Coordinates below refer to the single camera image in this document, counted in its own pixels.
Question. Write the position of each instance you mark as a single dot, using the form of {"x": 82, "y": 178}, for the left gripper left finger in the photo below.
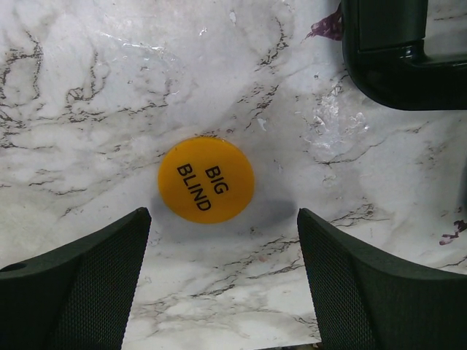
{"x": 79, "y": 295}

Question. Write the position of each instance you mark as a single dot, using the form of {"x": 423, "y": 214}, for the black poker set case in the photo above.
{"x": 384, "y": 53}

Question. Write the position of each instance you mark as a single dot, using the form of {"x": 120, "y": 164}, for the orange big blind button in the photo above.
{"x": 206, "y": 180}

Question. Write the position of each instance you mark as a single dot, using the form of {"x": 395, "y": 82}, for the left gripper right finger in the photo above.
{"x": 365, "y": 298}

